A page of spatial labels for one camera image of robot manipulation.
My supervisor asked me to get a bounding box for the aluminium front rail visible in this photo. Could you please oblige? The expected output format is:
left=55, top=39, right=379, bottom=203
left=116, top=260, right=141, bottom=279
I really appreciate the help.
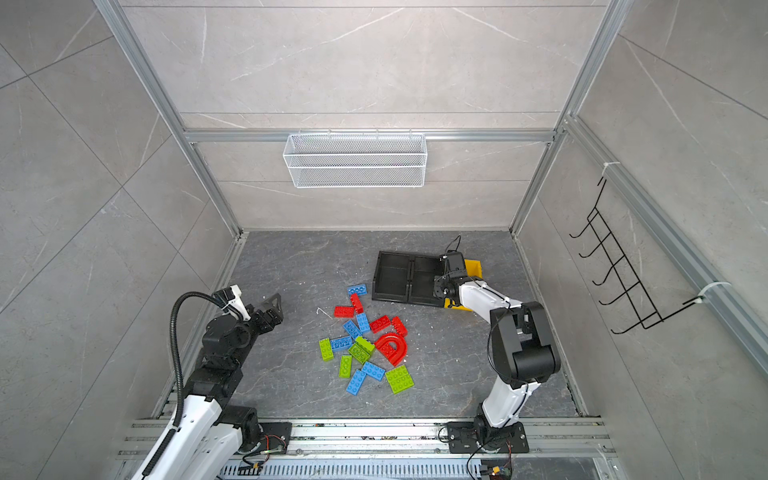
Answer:
left=117, top=418, right=624, bottom=479

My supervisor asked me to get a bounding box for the blue lego near bins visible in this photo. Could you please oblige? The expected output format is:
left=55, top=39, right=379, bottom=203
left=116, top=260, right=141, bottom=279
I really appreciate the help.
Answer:
left=347, top=283, right=368, bottom=296

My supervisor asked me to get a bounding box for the blue lego lower right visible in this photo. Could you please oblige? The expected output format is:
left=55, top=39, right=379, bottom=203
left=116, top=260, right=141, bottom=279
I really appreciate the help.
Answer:
left=361, top=362, right=386, bottom=381

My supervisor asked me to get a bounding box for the blue lego low left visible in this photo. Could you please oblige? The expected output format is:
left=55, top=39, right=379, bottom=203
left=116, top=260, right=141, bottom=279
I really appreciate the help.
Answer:
left=330, top=336, right=355, bottom=352

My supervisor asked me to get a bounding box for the green lego stacked centre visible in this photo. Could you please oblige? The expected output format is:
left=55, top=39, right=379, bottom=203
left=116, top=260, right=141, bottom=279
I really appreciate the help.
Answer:
left=348, top=336, right=375, bottom=364

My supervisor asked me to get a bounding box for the white wire mesh basket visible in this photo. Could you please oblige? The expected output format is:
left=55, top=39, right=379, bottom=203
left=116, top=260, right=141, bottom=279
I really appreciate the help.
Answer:
left=283, top=133, right=428, bottom=188

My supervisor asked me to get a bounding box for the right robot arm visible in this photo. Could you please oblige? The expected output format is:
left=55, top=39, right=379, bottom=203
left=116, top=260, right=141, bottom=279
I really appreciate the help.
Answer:
left=433, top=251, right=561, bottom=433

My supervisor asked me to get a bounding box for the white zip tie scrap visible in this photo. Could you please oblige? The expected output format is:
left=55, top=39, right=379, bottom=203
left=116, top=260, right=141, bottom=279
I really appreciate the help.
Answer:
left=316, top=307, right=334, bottom=320

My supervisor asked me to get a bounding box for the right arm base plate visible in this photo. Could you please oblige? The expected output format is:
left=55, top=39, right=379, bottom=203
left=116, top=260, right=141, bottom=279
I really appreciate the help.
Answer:
left=438, top=418, right=530, bottom=454

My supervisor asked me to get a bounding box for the yellow plastic bin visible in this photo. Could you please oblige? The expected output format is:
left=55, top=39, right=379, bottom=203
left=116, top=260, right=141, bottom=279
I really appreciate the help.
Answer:
left=444, top=259, right=482, bottom=311

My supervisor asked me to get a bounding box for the red arch lego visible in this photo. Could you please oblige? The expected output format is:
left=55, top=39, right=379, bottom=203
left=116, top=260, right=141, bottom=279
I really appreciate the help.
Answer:
left=374, top=332, right=408, bottom=367

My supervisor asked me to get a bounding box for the black bin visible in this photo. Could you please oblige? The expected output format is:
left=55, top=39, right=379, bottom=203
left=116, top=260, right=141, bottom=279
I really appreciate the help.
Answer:
left=407, top=255, right=444, bottom=308
left=371, top=251, right=414, bottom=303

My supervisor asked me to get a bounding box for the green lego far left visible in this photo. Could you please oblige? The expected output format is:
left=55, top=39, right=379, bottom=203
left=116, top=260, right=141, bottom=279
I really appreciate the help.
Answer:
left=318, top=338, right=334, bottom=362

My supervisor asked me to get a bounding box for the blue lego bottom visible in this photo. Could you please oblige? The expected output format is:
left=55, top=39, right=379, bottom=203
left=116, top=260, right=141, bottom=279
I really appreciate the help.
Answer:
left=346, top=370, right=367, bottom=395

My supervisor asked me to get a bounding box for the green lego large plate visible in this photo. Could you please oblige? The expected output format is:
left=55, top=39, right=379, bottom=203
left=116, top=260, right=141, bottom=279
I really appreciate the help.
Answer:
left=385, top=365, right=415, bottom=395

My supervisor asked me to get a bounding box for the blue lego centre left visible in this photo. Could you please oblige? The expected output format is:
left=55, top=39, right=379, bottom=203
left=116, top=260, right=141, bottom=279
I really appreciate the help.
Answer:
left=343, top=320, right=362, bottom=340

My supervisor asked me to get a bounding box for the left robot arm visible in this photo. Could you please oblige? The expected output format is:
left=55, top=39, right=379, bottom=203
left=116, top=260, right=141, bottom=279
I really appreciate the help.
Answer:
left=133, top=285, right=291, bottom=479

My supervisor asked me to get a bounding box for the red lego small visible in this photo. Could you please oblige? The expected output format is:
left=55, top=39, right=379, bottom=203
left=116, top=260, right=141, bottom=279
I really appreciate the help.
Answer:
left=350, top=293, right=364, bottom=314

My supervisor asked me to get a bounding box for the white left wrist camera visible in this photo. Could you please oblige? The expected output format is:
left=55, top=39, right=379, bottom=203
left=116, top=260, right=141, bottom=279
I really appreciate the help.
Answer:
left=213, top=285, right=250, bottom=321

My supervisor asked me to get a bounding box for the black wire hook rack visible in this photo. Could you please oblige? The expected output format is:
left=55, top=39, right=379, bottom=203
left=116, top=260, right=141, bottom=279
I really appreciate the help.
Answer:
left=568, top=177, right=707, bottom=336

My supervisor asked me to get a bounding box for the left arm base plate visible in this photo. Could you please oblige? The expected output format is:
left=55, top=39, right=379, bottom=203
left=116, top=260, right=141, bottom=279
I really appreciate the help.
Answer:
left=238, top=422, right=293, bottom=455

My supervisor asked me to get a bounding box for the blue lego centre right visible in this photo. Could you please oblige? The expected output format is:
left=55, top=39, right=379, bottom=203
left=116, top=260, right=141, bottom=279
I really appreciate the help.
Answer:
left=355, top=313, right=371, bottom=334

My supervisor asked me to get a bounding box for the green lego small lower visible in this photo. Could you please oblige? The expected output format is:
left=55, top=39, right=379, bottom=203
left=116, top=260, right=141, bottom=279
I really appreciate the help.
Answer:
left=338, top=355, right=353, bottom=379

